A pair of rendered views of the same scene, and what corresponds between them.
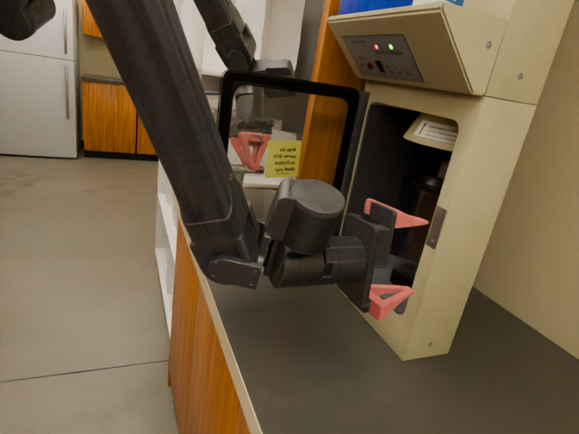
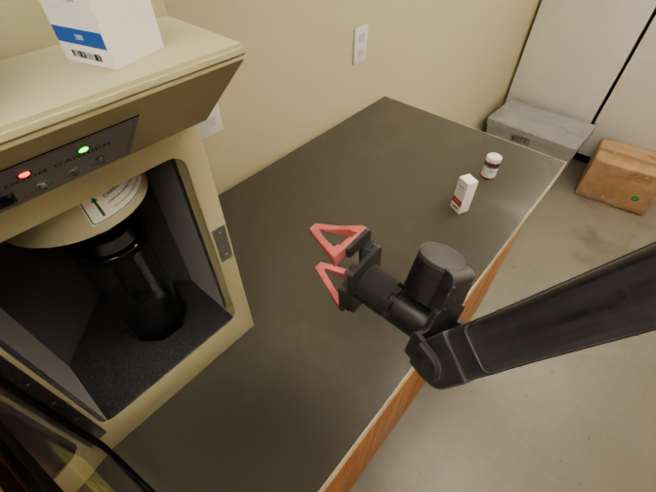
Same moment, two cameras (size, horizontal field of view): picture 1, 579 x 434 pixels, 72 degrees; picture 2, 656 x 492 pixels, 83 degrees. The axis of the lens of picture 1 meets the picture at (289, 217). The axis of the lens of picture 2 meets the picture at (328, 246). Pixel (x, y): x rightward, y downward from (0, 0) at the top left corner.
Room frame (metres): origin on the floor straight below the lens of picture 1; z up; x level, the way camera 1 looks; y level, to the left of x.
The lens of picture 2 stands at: (0.63, 0.19, 1.62)
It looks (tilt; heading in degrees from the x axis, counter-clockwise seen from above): 47 degrees down; 246
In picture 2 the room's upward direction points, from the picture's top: straight up
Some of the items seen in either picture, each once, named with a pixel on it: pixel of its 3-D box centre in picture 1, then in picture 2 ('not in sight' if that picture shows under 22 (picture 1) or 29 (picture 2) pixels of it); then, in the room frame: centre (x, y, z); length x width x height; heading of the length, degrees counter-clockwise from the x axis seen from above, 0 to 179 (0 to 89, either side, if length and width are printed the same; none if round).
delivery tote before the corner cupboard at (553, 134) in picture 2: not in sight; (531, 142); (-1.68, -1.38, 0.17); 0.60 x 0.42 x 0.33; 113
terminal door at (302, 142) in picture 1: (283, 179); (105, 485); (0.80, 0.03, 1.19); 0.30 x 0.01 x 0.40; 122
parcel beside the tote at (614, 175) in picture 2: not in sight; (622, 175); (-1.96, -0.86, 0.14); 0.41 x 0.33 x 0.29; 121
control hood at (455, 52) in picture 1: (395, 50); (47, 151); (0.72, -0.13, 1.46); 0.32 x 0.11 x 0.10; 25
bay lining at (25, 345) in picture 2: (433, 202); (95, 261); (0.80, -0.29, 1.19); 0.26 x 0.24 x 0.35; 25
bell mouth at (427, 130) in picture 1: (453, 131); (63, 180); (0.77, -0.28, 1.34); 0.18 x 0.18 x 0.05
